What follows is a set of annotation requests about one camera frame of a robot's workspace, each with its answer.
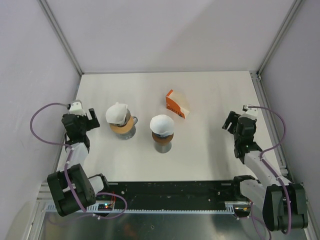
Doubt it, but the white paper coffee filter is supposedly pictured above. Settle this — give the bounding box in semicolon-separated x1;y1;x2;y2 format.
105;102;128;126

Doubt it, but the light wooden dripper ring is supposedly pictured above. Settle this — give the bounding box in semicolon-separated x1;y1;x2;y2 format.
109;117;136;135

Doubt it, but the glass server pitcher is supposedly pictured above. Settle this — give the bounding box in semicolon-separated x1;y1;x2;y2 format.
114;116;138;140

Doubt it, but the orange coffee filter box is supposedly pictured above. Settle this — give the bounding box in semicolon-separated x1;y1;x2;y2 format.
165;89;191;119

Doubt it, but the dark wooden dripper ring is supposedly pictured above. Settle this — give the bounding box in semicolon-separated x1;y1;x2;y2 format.
151;133;175;146

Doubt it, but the glass carafe with brown band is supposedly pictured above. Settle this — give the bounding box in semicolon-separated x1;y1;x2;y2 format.
154;142;172;154

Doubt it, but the clear glass dripper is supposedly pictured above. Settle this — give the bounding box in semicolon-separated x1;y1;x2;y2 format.
123;109;131;126

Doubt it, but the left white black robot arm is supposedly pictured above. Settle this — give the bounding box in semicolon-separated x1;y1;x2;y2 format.
47;108;111;217

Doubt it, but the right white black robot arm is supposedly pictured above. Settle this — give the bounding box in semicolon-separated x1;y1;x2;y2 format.
222;105;309;235

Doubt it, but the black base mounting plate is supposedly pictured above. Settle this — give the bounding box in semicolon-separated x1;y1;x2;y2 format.
108;180;249;210

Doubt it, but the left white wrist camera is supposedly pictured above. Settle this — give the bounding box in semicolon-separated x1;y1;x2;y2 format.
67;100;86;116

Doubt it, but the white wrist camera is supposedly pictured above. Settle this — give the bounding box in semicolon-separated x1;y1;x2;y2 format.
67;100;86;116
240;104;259;121

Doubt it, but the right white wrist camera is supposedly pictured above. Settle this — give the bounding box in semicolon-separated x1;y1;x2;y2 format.
240;104;259;121

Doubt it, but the white slotted cable duct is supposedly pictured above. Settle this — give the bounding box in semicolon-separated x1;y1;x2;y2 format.
44;201;236;215

